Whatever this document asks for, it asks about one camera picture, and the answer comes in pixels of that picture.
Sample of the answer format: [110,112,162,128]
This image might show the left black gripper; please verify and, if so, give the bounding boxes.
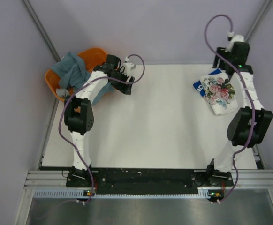
[109,68,134,95]

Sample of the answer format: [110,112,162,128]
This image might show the orange plastic basket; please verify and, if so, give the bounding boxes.
[45,47,107,102]

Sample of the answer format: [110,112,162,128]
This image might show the aluminium frame rail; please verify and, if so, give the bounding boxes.
[24,170,273,189]

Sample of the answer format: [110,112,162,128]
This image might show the blue folded t shirt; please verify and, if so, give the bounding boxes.
[193,69,222,97]

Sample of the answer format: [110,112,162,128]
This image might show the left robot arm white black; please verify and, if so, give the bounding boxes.
[64,54,136,186]

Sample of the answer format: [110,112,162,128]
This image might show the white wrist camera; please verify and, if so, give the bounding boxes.
[123,57,136,76]
[225,32,245,52]

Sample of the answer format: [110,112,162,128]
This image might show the white t shirt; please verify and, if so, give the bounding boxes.
[200,73,238,115]

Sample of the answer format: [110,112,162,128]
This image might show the grey slotted cable duct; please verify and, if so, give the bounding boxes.
[34,189,212,200]

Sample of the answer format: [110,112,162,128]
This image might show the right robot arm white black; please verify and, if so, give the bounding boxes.
[201,36,273,187]

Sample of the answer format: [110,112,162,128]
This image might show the teal grey t shirt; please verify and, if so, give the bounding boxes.
[51,52,116,106]

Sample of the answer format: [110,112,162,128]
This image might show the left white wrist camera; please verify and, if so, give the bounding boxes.
[123,57,136,76]

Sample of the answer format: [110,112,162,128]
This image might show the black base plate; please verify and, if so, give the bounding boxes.
[66,167,233,195]

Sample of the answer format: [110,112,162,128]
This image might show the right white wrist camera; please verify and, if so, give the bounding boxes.
[225,32,245,52]

